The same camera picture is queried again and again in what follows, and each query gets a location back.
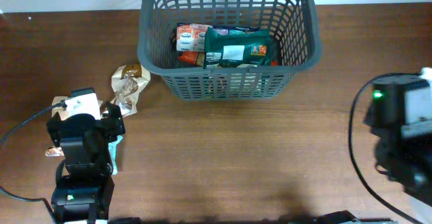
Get crumpled brown wrapper left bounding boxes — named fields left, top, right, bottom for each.
left=45, top=96, right=70, bottom=157

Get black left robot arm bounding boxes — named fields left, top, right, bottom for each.
left=47, top=102, right=126, bottom=223

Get black right camera cable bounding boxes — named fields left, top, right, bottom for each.
left=348, top=72, right=423, bottom=224

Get grey plastic basket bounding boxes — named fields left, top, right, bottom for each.
left=137, top=0, right=322, bottom=101

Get crumpled brown wrapper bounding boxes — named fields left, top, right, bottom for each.
left=45, top=96, right=70, bottom=157
left=111, top=63, right=151, bottom=117

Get orange tan cracker package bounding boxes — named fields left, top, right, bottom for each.
left=177, top=51, right=278, bottom=93

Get light teal wrapped packet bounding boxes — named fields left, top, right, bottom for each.
left=108, top=136, right=123, bottom=175

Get black camera cable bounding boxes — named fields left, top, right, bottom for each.
left=0, top=101, right=68, bottom=224
left=348, top=72, right=423, bottom=224

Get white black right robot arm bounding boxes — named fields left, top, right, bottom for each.
left=347, top=67, right=431, bottom=223

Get black left camera cable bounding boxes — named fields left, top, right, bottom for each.
left=0, top=101, right=68, bottom=224

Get green white snack bag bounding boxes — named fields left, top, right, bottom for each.
left=203, top=28, right=273, bottom=68

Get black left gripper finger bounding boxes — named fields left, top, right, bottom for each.
left=47, top=113, right=62, bottom=146
left=107, top=102, right=126, bottom=136

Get crumpled brown wrapper right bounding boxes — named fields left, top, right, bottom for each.
left=111, top=63, right=151, bottom=117

